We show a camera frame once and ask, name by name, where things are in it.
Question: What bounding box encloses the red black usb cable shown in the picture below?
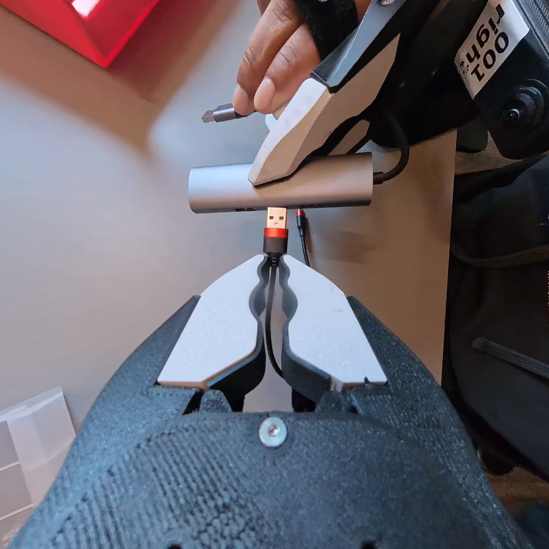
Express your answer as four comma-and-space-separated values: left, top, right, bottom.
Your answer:
262, 207, 312, 380

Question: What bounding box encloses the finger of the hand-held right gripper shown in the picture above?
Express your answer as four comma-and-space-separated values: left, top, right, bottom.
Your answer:
249, 35, 402, 188
319, 0, 414, 84

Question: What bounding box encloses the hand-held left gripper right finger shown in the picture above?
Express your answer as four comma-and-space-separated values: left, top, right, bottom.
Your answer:
279, 253, 389, 406

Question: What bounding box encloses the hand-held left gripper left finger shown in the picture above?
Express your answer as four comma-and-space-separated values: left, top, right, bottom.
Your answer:
157, 253, 268, 410

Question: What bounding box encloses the person's right hand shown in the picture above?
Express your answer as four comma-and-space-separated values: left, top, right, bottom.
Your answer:
233, 0, 322, 117

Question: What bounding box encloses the large red storage bin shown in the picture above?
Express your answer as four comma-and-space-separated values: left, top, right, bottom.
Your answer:
8, 0, 163, 69

